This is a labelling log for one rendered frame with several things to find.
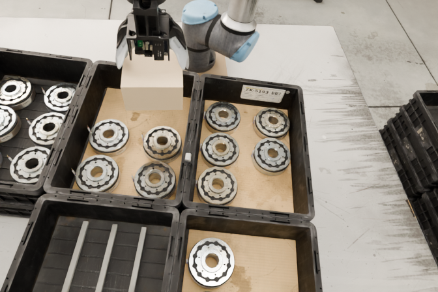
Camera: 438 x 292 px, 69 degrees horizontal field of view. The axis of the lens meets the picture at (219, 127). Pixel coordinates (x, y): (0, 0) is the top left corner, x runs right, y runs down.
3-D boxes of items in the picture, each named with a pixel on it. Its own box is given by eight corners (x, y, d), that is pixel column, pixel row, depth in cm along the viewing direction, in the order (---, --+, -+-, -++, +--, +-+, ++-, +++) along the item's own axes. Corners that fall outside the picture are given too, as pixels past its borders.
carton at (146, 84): (130, 56, 76) (126, 31, 70) (180, 57, 78) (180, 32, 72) (125, 110, 68) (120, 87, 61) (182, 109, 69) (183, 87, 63)
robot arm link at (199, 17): (192, 23, 119) (194, -11, 108) (223, 38, 116) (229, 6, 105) (174, 40, 112) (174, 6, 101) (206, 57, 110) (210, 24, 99)
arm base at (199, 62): (174, 45, 125) (174, 24, 117) (212, 43, 128) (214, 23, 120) (178, 73, 117) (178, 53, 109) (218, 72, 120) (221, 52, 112)
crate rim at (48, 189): (96, 64, 92) (94, 58, 90) (199, 77, 93) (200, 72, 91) (43, 196, 70) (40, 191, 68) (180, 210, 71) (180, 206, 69)
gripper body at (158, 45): (128, 63, 57) (118, 5, 47) (131, 30, 62) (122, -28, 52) (171, 63, 58) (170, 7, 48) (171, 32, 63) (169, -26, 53)
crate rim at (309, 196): (199, 77, 93) (200, 72, 91) (300, 90, 95) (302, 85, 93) (180, 210, 71) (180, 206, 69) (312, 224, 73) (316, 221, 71)
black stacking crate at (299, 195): (198, 99, 101) (200, 74, 92) (289, 110, 103) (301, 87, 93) (181, 223, 79) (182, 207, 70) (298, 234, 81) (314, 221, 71)
